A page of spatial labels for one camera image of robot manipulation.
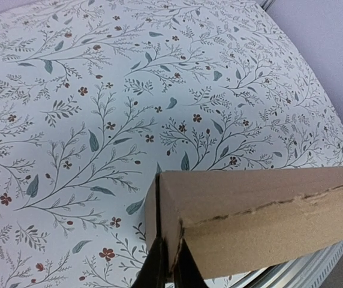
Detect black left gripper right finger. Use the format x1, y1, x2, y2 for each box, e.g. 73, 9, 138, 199
173, 239, 207, 288

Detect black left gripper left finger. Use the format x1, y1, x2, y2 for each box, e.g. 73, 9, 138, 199
131, 236, 167, 288

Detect brown cardboard box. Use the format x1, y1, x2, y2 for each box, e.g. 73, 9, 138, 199
145, 166, 343, 279

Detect floral patterned table mat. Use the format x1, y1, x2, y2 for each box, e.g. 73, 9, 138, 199
0, 1, 343, 287

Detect aluminium front rail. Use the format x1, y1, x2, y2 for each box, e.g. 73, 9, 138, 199
231, 241, 343, 288

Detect right aluminium frame post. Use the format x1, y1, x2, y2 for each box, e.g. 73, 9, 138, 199
257, 0, 275, 11

